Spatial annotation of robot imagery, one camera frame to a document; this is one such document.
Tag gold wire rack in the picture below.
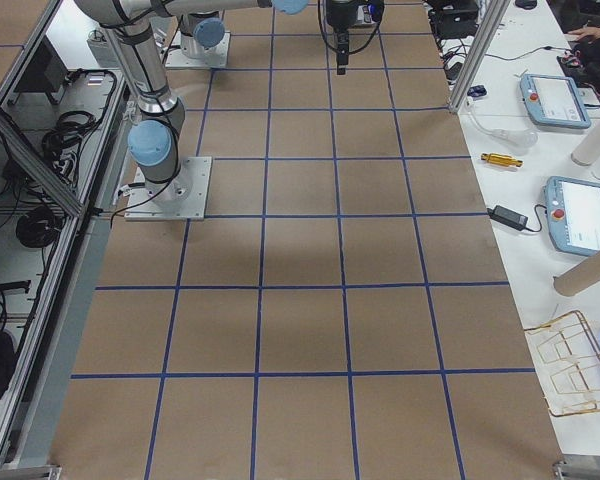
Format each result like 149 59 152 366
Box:
524 310 600 418

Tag blue teach pendant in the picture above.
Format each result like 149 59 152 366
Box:
519 73 591 130
544 176 600 256

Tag black electronics box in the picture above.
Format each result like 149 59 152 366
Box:
427 0 479 40

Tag aluminium side frame rail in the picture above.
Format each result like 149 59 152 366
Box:
0 0 131 469

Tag black power adapter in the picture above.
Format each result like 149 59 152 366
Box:
487 205 528 231

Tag coiled black cables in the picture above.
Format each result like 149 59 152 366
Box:
0 67 119 251

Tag far blue teach pendant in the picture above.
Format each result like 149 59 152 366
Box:
519 73 591 130

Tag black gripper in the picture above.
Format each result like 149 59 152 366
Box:
324 0 385 75

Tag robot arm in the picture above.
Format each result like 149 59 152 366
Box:
179 11 226 58
76 1 308 202

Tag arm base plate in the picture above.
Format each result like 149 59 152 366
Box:
123 157 212 221
165 31 230 70

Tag near blue teach pendant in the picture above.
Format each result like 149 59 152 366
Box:
544 176 600 256

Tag near cardboard tube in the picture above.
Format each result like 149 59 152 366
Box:
553 251 600 297

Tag aluminium frame post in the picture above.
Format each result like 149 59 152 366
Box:
448 0 509 114

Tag gold metal cylinder tool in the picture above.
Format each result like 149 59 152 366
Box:
480 153 523 168

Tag small blue black box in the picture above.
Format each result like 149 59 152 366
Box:
467 85 487 98

